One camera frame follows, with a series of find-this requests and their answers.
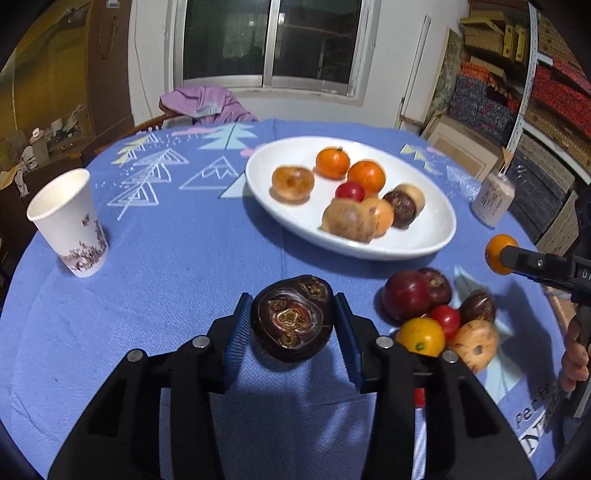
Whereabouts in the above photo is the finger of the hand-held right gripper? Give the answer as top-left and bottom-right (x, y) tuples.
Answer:
(500, 246), (578, 289)

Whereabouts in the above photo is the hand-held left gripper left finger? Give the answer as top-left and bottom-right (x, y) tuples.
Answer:
(46, 293), (254, 480)

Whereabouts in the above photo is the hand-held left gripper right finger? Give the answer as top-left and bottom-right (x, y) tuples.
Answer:
(333, 293), (539, 480)

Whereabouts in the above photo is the small orange mandarin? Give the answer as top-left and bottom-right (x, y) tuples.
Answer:
(485, 234), (520, 276)

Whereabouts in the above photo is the yellow tomato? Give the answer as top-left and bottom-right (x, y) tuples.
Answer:
(396, 318), (447, 357)

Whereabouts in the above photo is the large dark red plum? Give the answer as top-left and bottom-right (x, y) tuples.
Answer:
(381, 271), (435, 323)

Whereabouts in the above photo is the large tan pear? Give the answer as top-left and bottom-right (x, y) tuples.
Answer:
(321, 198), (377, 244)

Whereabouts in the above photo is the orange-tan persimmon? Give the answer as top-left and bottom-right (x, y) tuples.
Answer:
(360, 198), (395, 238)

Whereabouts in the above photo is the white oval plate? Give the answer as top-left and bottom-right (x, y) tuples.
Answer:
(245, 136), (458, 261)

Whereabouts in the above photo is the speckled yellow passion fruit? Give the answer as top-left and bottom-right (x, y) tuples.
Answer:
(270, 165), (315, 202)

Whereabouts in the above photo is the person's right hand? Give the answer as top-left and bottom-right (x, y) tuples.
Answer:
(561, 318), (591, 393)

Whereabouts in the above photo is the pale drink can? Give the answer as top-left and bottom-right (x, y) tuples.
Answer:
(471, 172), (516, 229)

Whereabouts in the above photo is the blue printed tablecloth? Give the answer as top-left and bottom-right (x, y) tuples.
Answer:
(0, 119), (573, 480)

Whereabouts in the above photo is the shelf of patterned boxes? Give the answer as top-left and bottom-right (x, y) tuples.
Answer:
(448, 9), (591, 259)

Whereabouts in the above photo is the white metal shelf rack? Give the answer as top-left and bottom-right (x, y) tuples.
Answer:
(505, 9), (591, 153)

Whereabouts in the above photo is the stone-pattern panel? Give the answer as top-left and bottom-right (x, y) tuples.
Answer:
(427, 28), (465, 121)

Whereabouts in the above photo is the white paper cup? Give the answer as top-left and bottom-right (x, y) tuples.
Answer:
(26, 168), (109, 278)

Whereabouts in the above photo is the white board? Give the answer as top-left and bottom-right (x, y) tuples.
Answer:
(396, 15), (432, 130)

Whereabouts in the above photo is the wooden chair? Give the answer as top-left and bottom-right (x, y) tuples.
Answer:
(131, 113), (195, 137)

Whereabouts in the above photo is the purple garment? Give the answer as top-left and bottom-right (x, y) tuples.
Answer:
(159, 85), (259, 125)

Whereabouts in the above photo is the sliding glass window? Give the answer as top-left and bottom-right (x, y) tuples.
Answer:
(173, 0), (377, 100)

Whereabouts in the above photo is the wooden cabinet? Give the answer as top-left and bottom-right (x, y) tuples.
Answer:
(0, 0), (136, 259)

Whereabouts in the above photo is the brown package with string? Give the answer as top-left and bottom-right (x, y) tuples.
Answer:
(545, 286), (578, 342)

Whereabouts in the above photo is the cardboard picture frame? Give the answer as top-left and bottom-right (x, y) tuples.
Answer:
(420, 113), (513, 178)

